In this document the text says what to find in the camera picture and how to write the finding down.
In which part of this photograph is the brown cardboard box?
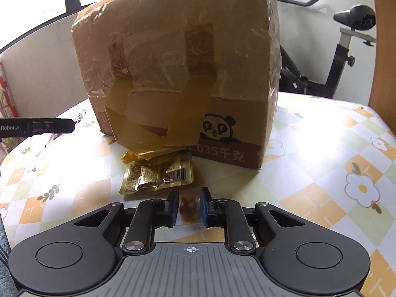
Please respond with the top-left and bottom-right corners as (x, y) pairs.
(71, 0), (282, 170)

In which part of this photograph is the gold foil snack packet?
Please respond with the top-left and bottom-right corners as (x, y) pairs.
(120, 150), (194, 195)

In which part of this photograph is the red patterned box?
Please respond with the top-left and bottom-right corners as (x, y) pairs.
(0, 61), (21, 162)

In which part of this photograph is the small brown snack packet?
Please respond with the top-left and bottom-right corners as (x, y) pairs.
(179, 192), (198, 223)

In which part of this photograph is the black exercise bike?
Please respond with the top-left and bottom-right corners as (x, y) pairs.
(278, 0), (376, 105)

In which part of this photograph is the wooden door panel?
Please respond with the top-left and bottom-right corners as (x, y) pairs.
(369, 0), (395, 131)

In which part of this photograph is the floral checkered tablecloth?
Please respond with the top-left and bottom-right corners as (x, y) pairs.
(1, 93), (395, 296)

